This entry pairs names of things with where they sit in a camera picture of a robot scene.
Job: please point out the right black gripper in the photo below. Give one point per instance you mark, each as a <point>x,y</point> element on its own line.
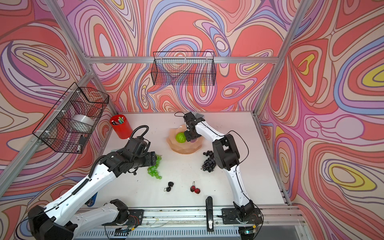
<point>189,137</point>

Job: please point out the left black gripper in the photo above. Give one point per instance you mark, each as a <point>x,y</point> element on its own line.
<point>150,161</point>

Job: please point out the green bumpy round fruit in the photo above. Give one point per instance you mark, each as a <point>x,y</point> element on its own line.
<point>180,137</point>

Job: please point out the pink scalloped fruit bowl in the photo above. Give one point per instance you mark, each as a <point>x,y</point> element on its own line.
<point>184,148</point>

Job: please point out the green grape bunch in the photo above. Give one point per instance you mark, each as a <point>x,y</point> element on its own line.
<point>153,170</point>

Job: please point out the dark purple grape bunch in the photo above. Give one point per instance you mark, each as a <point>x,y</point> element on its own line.
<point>209,163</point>

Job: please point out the black cherry pair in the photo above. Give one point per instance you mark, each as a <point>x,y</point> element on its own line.
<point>169,187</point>

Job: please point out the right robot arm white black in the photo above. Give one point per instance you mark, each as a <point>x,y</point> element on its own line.
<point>227,158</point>

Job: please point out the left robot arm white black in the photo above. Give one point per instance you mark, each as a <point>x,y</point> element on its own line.
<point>59,219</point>

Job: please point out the grey calculator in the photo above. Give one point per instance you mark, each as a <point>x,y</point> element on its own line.
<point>199,116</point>

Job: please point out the red pen cup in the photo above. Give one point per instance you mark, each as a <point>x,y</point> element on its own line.
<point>121,126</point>

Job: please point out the red cherry pair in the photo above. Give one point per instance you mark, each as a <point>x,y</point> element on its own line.
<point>194,189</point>

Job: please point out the white roll in basket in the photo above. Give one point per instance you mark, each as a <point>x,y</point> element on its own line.
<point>81,124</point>

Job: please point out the blue stapler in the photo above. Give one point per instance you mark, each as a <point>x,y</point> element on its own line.
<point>90,202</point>

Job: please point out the black stapler front edge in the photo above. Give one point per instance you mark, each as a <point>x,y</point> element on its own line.
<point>209,214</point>

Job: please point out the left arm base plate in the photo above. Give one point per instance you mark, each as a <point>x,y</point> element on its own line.
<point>130,218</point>

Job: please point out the black wire basket back wall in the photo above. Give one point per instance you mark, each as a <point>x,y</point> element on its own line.
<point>184,68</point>

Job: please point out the black wire basket wall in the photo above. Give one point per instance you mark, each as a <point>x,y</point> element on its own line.
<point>54,130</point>
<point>184,68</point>

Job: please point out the black wire basket left wall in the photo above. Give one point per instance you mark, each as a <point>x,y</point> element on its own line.
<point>54,130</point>

